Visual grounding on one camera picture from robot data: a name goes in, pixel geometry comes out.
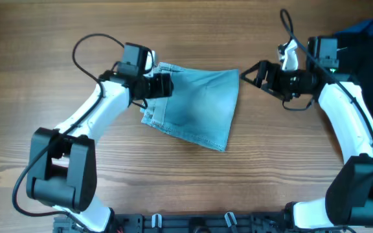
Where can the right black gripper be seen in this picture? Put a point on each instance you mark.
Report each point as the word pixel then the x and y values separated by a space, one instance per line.
pixel 272 84

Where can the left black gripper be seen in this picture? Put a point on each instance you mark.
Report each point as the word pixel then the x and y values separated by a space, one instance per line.
pixel 162 85

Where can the light blue denim shorts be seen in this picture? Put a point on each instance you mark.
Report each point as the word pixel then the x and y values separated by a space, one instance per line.
pixel 201 107

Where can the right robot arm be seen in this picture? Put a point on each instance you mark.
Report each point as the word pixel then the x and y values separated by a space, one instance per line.
pixel 339 77

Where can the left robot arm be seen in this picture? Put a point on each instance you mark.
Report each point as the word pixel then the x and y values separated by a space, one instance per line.
pixel 61 172

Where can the dark blue garment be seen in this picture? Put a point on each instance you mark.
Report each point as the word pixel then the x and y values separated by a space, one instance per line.
pixel 363 27

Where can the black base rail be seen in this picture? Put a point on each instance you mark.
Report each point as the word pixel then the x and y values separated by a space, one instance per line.
pixel 256 222

